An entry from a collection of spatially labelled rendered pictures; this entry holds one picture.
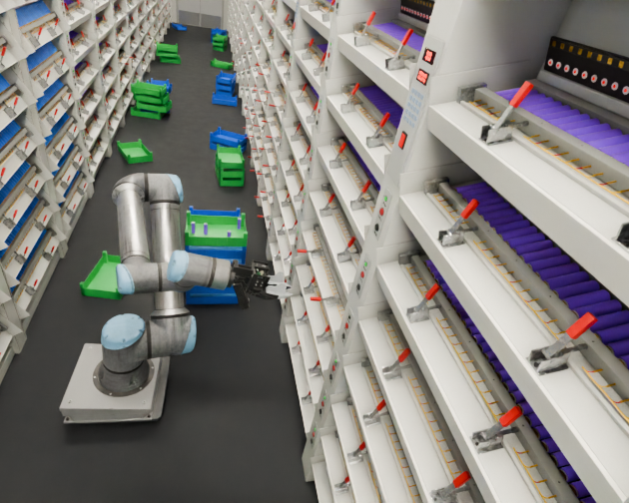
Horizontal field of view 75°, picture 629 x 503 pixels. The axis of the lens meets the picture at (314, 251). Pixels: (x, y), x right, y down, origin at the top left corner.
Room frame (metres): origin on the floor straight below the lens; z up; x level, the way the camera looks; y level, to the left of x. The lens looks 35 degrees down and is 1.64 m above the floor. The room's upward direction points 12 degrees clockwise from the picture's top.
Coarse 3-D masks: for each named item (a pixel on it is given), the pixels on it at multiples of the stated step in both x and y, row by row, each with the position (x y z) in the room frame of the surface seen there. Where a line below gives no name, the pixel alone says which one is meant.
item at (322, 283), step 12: (312, 228) 1.47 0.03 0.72; (312, 240) 1.40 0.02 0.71; (312, 264) 1.25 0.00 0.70; (324, 264) 1.24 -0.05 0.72; (324, 276) 1.17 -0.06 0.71; (324, 288) 1.11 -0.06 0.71; (324, 300) 1.05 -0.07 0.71; (336, 312) 1.00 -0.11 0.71; (336, 324) 0.95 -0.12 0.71; (336, 336) 0.88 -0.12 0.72
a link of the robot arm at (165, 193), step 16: (144, 176) 1.42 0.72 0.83; (160, 176) 1.45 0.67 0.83; (176, 176) 1.49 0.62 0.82; (160, 192) 1.40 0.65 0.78; (176, 192) 1.44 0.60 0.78; (160, 208) 1.37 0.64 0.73; (176, 208) 1.40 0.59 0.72; (160, 224) 1.33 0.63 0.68; (176, 224) 1.36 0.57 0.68; (160, 240) 1.29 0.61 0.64; (176, 240) 1.32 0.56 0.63; (160, 256) 1.25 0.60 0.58; (160, 304) 1.13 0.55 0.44; (176, 304) 1.15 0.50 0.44; (160, 320) 1.08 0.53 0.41; (176, 320) 1.10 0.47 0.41; (192, 320) 1.14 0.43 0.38; (160, 336) 1.03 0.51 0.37; (176, 336) 1.06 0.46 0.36; (192, 336) 1.08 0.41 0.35; (160, 352) 1.01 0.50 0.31; (176, 352) 1.04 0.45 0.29
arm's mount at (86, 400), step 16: (96, 352) 1.06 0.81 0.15; (80, 368) 0.97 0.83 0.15; (96, 368) 0.99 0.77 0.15; (160, 368) 1.11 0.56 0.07; (80, 384) 0.90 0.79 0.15; (96, 384) 0.92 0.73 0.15; (144, 384) 0.97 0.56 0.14; (64, 400) 0.83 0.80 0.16; (80, 400) 0.84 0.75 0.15; (96, 400) 0.86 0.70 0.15; (112, 400) 0.87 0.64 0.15; (128, 400) 0.89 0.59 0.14; (144, 400) 0.90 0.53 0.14; (80, 416) 0.81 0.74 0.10; (96, 416) 0.83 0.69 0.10; (112, 416) 0.84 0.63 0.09; (128, 416) 0.86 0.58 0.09; (144, 416) 0.88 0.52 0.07
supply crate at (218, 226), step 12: (192, 216) 1.78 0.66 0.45; (204, 216) 1.80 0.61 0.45; (216, 216) 1.82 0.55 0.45; (216, 228) 1.79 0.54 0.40; (228, 228) 1.81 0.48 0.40; (192, 240) 1.60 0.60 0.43; (204, 240) 1.62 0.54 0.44; (216, 240) 1.63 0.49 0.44; (228, 240) 1.65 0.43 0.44; (240, 240) 1.67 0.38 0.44
